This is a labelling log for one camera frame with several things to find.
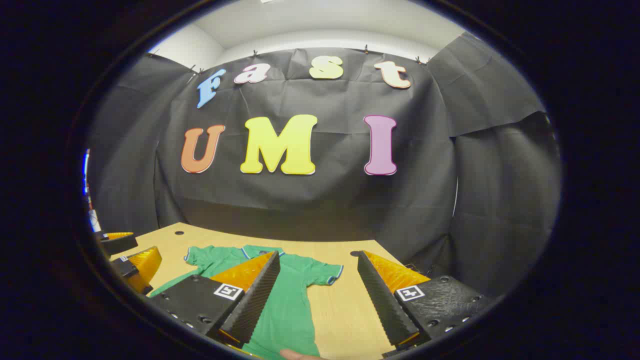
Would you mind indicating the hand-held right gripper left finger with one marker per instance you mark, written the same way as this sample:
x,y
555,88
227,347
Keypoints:
x,y
255,300

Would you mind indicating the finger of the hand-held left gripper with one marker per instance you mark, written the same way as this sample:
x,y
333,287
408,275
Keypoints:
x,y
120,244
142,265

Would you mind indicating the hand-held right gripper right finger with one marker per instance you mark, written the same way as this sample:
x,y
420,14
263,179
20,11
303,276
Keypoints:
x,y
382,305

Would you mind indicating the green T-shirt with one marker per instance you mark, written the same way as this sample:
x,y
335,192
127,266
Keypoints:
x,y
295,310

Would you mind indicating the white side table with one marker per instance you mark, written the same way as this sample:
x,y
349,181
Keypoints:
x,y
94,221

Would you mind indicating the computer monitor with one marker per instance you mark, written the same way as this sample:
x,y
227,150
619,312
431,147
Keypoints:
x,y
86,172

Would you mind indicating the black backdrop cloth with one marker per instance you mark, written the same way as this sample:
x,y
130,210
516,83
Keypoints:
x,y
325,200

